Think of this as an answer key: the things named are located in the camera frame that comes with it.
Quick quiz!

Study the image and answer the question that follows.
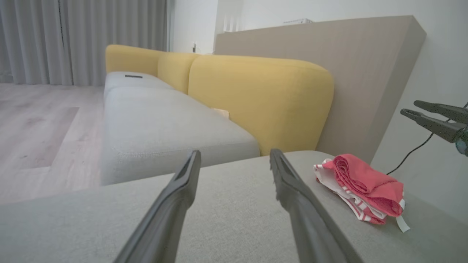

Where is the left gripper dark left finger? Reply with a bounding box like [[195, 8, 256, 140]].
[[113, 150, 201, 263]]

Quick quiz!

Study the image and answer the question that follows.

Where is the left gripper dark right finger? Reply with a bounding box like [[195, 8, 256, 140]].
[[270, 148, 364, 263]]

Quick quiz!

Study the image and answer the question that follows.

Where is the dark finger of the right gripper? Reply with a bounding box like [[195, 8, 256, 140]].
[[400, 109, 467, 143], [414, 100, 468, 124]]

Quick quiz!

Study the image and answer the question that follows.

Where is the red basketball shorts white stripe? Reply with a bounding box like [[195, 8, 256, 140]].
[[314, 159, 388, 225]]

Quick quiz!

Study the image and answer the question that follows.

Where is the red basketball jersey white trim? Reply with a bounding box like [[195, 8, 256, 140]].
[[331, 153, 411, 233]]

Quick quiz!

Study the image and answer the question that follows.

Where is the grey sofa seat cushion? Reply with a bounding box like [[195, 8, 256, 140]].
[[101, 86, 261, 186]]

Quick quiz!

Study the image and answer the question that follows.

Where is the beige wooden panel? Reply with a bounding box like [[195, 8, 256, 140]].
[[214, 15, 427, 165]]

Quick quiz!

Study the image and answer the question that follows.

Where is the large yellow sofa back cushion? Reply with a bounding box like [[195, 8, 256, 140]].
[[188, 55, 335, 157]]

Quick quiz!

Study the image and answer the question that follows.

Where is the grey sofa seat with remote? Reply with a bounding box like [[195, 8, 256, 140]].
[[103, 71, 174, 96]]

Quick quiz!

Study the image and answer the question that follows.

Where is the grey curtain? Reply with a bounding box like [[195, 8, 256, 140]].
[[0, 0, 169, 86]]

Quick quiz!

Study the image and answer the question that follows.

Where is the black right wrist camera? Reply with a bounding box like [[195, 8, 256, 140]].
[[455, 128, 468, 157]]

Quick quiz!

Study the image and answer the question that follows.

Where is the thin black cable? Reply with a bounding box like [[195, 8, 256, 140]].
[[387, 102, 468, 176]]

